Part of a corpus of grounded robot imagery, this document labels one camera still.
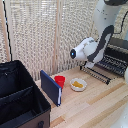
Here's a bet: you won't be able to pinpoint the white bowl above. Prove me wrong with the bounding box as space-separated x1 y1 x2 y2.
69 77 89 93

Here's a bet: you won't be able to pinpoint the black toaster oven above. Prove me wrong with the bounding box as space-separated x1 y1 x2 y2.
105 35 128 80

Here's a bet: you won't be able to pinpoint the red plastic cup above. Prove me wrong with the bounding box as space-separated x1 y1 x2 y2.
53 75 67 90

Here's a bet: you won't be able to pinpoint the yellow food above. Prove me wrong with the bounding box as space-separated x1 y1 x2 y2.
72 80 85 89

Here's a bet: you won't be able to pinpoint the dark blue book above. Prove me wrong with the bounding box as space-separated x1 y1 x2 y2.
39 69 63 108

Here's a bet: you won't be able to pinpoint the bamboo blind screen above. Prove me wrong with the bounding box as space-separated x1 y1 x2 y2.
0 0 128 81

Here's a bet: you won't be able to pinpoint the black fabric storage box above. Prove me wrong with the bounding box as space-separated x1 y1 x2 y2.
0 59 52 128

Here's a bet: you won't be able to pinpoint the thin black pole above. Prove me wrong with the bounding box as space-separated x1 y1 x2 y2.
2 0 14 62

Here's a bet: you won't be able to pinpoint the wooden screen post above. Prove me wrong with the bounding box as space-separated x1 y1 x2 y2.
52 0 64 76

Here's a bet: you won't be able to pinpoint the black wire rack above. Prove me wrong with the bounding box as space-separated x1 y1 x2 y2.
79 63 113 86

